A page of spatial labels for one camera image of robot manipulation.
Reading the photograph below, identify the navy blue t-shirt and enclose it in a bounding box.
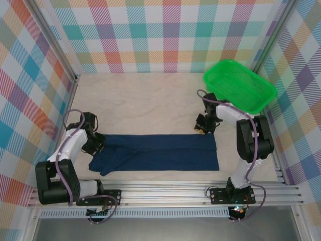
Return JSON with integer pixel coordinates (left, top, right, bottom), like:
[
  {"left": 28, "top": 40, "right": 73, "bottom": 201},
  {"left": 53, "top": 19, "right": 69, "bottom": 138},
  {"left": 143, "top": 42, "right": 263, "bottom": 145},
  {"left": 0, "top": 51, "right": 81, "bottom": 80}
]
[{"left": 88, "top": 133, "right": 220, "bottom": 176}]

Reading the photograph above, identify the green plastic basket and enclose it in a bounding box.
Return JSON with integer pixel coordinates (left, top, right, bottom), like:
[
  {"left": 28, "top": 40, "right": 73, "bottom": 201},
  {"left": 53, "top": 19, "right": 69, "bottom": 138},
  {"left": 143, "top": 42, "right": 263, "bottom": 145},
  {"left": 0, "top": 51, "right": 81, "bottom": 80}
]
[{"left": 202, "top": 59, "right": 277, "bottom": 117}]

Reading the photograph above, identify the small circuit board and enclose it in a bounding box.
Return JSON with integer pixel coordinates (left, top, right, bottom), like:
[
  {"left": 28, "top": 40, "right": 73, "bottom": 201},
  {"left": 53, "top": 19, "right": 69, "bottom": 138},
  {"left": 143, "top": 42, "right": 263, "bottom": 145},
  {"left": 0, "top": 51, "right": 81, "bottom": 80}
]
[
  {"left": 86, "top": 207, "right": 111, "bottom": 217},
  {"left": 229, "top": 205, "right": 248, "bottom": 216}
]

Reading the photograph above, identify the grey metal panel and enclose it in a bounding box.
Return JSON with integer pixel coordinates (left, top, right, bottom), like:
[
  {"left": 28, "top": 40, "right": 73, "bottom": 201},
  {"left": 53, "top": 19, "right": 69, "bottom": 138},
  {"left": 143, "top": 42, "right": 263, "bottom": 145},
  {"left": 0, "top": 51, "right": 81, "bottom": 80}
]
[{"left": 32, "top": 217, "right": 301, "bottom": 241}]

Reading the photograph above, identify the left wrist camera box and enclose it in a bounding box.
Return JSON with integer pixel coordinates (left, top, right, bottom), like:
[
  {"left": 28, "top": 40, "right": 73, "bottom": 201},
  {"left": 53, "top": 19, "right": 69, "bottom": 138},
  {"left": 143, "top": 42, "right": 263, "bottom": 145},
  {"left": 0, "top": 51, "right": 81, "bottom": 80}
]
[{"left": 83, "top": 111, "right": 98, "bottom": 126}]

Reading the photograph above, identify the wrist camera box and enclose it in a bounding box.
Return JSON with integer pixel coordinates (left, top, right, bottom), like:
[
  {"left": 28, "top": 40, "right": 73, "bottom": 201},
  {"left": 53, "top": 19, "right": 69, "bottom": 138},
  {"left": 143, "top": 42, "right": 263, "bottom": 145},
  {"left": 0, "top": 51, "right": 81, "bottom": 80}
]
[
  {"left": 83, "top": 111, "right": 98, "bottom": 126},
  {"left": 204, "top": 92, "right": 217, "bottom": 104}
]

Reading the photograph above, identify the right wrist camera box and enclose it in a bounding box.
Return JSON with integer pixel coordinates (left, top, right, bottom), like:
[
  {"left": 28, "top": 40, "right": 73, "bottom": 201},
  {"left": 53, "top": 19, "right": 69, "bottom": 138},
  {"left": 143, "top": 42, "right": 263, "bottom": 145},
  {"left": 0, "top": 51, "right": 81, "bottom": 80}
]
[{"left": 204, "top": 92, "right": 217, "bottom": 104}]

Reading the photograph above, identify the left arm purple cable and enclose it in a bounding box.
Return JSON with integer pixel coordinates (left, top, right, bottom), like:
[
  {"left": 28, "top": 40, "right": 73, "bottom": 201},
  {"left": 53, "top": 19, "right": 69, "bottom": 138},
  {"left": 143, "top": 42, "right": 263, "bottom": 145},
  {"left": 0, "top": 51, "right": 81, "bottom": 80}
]
[{"left": 55, "top": 109, "right": 118, "bottom": 224}]

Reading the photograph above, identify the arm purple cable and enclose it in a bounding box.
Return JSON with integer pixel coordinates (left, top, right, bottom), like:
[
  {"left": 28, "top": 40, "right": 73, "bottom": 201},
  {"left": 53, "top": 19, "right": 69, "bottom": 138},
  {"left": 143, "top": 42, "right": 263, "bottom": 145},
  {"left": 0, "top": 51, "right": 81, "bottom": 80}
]
[
  {"left": 196, "top": 89, "right": 267, "bottom": 223},
  {"left": 55, "top": 109, "right": 118, "bottom": 224}
]

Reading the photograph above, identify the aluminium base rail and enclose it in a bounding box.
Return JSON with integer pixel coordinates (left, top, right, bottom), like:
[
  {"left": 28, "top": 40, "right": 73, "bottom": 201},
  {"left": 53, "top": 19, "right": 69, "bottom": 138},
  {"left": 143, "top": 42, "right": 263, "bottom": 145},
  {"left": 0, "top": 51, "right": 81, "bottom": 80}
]
[{"left": 27, "top": 178, "right": 304, "bottom": 208}]

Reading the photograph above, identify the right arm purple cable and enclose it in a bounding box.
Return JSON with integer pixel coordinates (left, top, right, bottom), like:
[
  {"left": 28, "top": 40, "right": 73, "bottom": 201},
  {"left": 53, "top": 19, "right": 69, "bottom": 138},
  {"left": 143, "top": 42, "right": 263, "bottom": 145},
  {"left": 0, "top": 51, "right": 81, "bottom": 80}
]
[{"left": 196, "top": 89, "right": 267, "bottom": 223}]

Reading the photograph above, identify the white slotted cable duct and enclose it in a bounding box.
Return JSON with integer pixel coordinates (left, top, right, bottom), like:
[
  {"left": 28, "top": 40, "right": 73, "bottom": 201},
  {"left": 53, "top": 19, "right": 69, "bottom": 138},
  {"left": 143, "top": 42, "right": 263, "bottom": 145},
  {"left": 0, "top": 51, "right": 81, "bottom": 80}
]
[{"left": 40, "top": 210, "right": 230, "bottom": 218}]

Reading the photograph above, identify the aluminium frame post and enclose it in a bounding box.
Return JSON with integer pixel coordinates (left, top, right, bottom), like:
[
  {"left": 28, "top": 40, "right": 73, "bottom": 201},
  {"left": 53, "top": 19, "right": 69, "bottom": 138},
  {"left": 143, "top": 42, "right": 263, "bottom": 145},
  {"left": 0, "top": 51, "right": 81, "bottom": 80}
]
[
  {"left": 249, "top": 0, "right": 299, "bottom": 78},
  {"left": 29, "top": 0, "right": 81, "bottom": 83}
]

